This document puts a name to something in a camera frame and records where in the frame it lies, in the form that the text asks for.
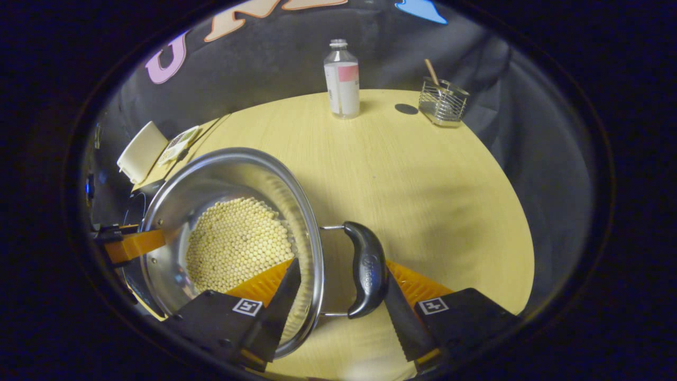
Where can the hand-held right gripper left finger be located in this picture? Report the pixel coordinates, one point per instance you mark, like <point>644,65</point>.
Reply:
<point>280,312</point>

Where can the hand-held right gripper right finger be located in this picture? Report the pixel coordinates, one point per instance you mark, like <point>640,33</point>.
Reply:
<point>404,328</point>

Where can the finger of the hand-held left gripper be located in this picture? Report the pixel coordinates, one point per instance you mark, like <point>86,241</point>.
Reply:
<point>137,244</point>

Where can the layer of yellow beans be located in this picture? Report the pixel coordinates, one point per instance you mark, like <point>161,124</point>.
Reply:
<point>238,243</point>

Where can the white toaster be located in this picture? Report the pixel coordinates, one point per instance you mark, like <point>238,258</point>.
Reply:
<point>143,151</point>

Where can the white divided dish of beans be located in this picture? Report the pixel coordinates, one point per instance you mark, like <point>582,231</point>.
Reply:
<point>179,145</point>

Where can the dark round table spot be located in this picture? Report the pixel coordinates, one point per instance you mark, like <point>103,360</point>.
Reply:
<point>406,109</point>

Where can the clear bottle with pink label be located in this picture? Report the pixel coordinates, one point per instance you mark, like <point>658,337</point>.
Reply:
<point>342,84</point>

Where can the wooden stick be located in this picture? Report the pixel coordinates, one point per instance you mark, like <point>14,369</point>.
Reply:
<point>431,70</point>

